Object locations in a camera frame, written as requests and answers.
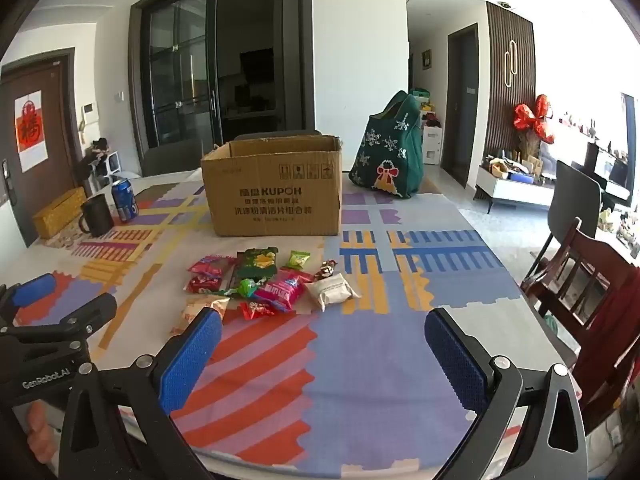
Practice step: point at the white cube shelf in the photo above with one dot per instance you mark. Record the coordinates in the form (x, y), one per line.
(111, 162)

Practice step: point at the grey upholstered chair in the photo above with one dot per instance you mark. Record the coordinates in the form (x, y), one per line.
(572, 205)

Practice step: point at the small white cabinet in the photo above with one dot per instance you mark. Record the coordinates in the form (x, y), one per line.
(432, 145)

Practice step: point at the white low cabinet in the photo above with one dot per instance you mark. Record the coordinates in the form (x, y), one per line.
(515, 189)

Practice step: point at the red garment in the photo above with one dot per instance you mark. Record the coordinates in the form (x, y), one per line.
(615, 340)

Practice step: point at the small brown candy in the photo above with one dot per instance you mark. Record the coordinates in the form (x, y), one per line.
(325, 270)

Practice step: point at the person's left hand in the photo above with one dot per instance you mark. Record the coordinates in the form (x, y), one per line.
(37, 430)

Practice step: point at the pale orange snack packet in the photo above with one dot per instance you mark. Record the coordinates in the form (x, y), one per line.
(200, 307)

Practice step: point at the door lock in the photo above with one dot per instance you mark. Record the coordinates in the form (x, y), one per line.
(7, 175)

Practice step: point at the beige snack packet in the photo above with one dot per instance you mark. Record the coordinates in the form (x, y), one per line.
(332, 292)

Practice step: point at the colourful patterned tablecloth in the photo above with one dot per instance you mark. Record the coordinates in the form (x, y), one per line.
(350, 360)

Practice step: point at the pink snack packet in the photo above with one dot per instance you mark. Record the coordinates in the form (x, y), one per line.
(285, 290)

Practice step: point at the black item on shelf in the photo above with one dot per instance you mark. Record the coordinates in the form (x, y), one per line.
(100, 146)

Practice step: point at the small green snack packet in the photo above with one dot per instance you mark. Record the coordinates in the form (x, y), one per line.
(296, 260)

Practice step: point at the wooden dining chair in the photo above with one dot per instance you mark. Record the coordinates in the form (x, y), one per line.
(580, 270)

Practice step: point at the dark interior door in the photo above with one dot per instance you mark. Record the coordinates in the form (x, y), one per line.
(462, 110)

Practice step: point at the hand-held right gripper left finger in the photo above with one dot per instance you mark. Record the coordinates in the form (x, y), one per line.
(190, 360)

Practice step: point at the black mug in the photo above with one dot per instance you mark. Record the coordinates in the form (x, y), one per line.
(97, 217)

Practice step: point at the small red candy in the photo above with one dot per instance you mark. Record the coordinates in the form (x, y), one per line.
(255, 311)

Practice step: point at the green storage basket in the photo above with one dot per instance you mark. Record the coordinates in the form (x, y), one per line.
(420, 93)

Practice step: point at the small picture frame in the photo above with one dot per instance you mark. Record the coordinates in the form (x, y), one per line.
(426, 59)

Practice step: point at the white wall intercom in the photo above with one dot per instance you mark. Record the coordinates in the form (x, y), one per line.
(90, 112)

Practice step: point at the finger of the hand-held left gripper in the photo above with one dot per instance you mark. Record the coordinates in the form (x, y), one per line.
(35, 290)
(95, 310)

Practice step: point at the large green snack packet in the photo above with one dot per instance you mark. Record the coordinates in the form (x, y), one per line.
(257, 262)

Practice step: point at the blue soda can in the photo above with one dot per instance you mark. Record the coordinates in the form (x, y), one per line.
(125, 202)

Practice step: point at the green lollipop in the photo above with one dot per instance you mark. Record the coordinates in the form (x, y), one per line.
(247, 287)

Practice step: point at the black framed glass doors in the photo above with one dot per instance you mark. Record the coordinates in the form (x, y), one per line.
(180, 85)

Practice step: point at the yellow rectangular box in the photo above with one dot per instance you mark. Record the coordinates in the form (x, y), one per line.
(57, 212)

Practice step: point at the green snowflake tote bag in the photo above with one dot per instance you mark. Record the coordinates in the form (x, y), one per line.
(395, 150)

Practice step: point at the red paper door decoration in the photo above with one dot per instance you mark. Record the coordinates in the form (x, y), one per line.
(29, 130)

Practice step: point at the red ribbon bow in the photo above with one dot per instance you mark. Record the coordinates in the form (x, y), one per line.
(542, 110)

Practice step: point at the brown entrance door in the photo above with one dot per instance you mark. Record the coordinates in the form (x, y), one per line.
(50, 185)

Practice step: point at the brown cardboard box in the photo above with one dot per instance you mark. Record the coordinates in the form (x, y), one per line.
(275, 200)

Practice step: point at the red snack packet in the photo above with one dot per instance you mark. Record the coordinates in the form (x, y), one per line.
(207, 265)
(202, 285)

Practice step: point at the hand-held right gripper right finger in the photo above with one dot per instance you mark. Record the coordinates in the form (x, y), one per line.
(455, 360)

